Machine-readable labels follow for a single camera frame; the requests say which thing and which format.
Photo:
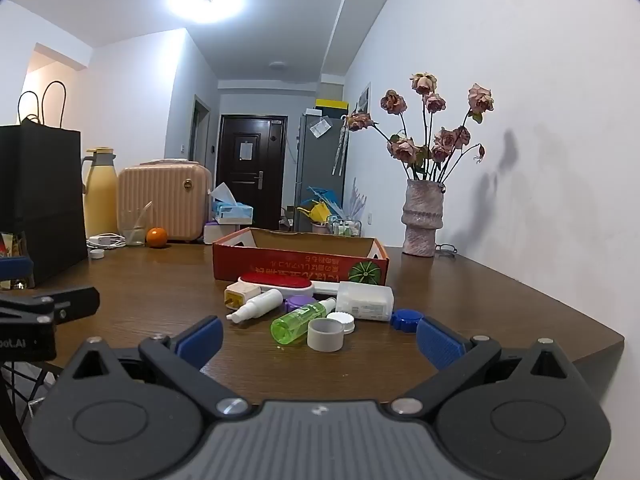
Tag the blue tissue box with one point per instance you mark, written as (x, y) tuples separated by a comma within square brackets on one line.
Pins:
[(232, 212)]

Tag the orange fruit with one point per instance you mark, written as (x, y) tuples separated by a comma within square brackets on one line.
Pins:
[(156, 238)]

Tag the wall poster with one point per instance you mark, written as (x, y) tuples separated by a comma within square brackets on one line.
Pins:
[(362, 99)]

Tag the red cardboard box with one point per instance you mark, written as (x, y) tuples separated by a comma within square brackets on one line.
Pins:
[(300, 262)]

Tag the yellow and black box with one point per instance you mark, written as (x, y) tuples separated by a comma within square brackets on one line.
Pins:
[(331, 104)]

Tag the black metal frame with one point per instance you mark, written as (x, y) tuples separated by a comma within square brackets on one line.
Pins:
[(15, 400)]

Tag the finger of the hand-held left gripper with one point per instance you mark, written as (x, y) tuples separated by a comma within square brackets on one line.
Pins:
[(75, 302), (15, 265)]

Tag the green plastic bottle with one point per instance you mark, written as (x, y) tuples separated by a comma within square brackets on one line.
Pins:
[(295, 325)]

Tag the pale ceramic vase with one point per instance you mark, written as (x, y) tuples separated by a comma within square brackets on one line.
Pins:
[(422, 220)]

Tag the yellow thermos jug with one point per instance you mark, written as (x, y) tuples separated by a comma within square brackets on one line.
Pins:
[(100, 200)]

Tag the paper notice on door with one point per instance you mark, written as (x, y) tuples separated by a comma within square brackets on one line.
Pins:
[(245, 150)]

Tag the yellow watering can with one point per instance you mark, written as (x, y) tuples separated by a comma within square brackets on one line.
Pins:
[(317, 212)]

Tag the white plastic container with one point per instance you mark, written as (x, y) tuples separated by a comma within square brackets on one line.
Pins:
[(364, 302)]

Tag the blue folding rack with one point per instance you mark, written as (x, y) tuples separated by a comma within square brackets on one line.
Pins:
[(322, 194)]

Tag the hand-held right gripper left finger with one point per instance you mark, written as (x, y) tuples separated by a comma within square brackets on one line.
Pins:
[(202, 340)]

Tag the eyeglasses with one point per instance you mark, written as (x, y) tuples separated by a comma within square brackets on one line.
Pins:
[(445, 251)]

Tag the pink flower pot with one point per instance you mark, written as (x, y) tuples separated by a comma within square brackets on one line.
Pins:
[(320, 228)]

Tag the dark entrance door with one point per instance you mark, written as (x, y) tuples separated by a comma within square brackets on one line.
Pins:
[(250, 180)]

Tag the blue ridged cap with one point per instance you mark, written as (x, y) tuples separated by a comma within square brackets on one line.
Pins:
[(406, 321)]

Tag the round ceiling lamp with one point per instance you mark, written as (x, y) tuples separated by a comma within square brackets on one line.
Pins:
[(206, 0)]

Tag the white round puck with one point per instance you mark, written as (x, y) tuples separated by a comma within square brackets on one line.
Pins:
[(97, 254)]

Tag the dried pink roses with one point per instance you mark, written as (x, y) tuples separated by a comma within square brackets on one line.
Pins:
[(405, 149)]

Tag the grey tape roll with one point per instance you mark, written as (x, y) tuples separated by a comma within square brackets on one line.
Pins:
[(324, 340)]

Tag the clear glass cup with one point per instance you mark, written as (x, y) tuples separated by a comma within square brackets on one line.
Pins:
[(134, 236)]

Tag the hanging folded umbrella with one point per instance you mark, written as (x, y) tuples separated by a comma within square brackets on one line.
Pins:
[(340, 150)]

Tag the purple lens case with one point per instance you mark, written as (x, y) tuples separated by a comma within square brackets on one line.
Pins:
[(299, 304)]

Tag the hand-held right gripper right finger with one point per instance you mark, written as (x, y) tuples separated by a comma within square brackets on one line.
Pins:
[(440, 342)]

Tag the purple and white box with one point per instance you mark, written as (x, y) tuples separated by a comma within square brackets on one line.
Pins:
[(215, 233)]

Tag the pink ribbed suitcase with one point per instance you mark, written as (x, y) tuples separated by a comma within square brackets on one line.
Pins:
[(165, 200)]

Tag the black paper bag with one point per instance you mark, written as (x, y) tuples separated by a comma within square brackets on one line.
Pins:
[(40, 185)]

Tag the grey refrigerator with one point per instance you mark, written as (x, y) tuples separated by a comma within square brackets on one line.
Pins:
[(320, 170)]

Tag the white spray bottle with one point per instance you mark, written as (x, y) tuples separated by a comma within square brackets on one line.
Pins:
[(257, 306)]

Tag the white ridged cap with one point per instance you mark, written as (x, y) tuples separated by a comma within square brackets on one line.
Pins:
[(342, 321)]

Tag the red lint brush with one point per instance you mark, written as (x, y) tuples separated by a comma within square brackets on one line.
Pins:
[(275, 280)]

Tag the small ceiling lamp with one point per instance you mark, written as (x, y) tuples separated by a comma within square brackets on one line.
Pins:
[(277, 65)]

